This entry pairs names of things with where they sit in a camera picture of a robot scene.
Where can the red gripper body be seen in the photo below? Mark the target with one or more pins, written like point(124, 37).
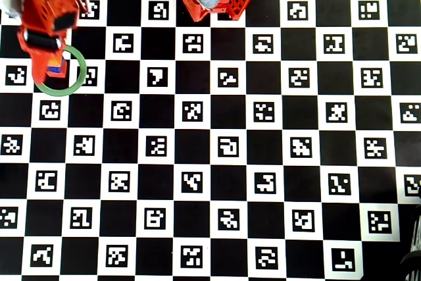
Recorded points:
point(42, 40)

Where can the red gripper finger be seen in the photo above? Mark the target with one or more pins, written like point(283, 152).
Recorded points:
point(41, 64)

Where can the orange cube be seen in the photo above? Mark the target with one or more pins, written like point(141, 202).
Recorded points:
point(54, 63)

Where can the blue cube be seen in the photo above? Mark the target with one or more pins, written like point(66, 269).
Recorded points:
point(54, 70)

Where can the red cube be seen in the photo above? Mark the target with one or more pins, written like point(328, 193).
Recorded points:
point(62, 72)

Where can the black white marker mat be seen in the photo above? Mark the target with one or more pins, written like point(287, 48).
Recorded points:
point(210, 162)

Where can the black ribbed holder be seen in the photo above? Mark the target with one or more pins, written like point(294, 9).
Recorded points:
point(415, 261)

